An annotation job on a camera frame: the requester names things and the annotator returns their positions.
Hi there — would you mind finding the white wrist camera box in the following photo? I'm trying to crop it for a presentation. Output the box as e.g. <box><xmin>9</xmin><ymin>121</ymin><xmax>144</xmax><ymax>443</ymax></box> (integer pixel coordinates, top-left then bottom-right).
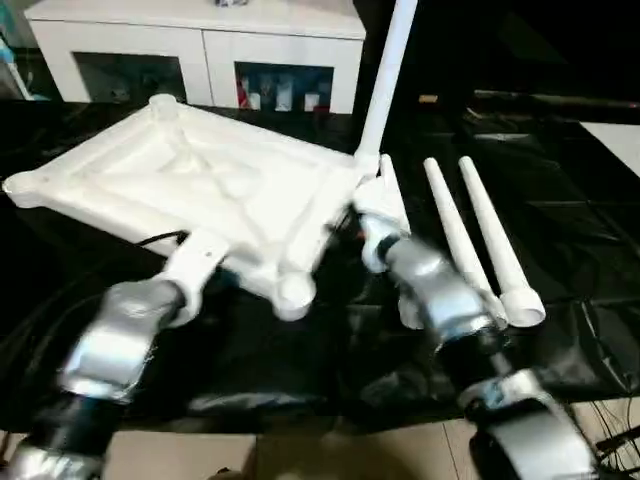
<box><xmin>350</xmin><ymin>180</ymin><xmax>413</xmax><ymax>275</ymax></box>
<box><xmin>158</xmin><ymin>227</ymin><xmax>238</xmax><ymax>328</ymax></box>

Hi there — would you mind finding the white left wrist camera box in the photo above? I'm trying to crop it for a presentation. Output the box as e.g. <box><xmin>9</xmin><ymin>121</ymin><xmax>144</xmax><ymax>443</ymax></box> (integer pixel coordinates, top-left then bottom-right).
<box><xmin>158</xmin><ymin>227</ymin><xmax>238</xmax><ymax>328</ymax></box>

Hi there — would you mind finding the white cabinet with glass doors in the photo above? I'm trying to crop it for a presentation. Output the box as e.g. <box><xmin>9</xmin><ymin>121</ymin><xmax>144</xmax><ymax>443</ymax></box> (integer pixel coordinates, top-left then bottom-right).
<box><xmin>22</xmin><ymin>0</ymin><xmax>367</xmax><ymax>114</ymax></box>

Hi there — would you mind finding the white plastic table top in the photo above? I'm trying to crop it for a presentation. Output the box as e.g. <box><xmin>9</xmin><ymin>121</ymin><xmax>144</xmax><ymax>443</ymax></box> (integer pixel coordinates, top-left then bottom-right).
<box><xmin>2</xmin><ymin>93</ymin><xmax>379</xmax><ymax>323</ymax></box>

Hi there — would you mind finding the black plastic mat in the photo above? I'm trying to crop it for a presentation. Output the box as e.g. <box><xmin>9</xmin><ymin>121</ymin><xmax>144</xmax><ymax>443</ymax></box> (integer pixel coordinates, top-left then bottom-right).
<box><xmin>0</xmin><ymin>98</ymin><xmax>640</xmax><ymax>433</ymax></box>

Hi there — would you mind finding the white plastic table leg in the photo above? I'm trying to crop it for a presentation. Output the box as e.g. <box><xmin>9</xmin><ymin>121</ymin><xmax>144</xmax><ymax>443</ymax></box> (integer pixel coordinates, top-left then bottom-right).
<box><xmin>377</xmin><ymin>152</ymin><xmax>429</xmax><ymax>331</ymax></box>
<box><xmin>457</xmin><ymin>154</ymin><xmax>548</xmax><ymax>330</ymax></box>
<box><xmin>422</xmin><ymin>157</ymin><xmax>506</xmax><ymax>323</ymax></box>
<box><xmin>354</xmin><ymin>0</ymin><xmax>420</xmax><ymax>179</ymax></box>

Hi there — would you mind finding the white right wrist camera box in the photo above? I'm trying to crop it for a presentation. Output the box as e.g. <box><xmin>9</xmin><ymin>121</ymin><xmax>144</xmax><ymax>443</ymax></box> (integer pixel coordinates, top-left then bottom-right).
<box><xmin>350</xmin><ymin>180</ymin><xmax>413</xmax><ymax>275</ymax></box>

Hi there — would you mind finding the white flat board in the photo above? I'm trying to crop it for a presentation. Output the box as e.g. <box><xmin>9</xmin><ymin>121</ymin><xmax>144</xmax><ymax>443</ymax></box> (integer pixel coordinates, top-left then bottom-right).
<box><xmin>580</xmin><ymin>121</ymin><xmax>640</xmax><ymax>177</ymax></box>

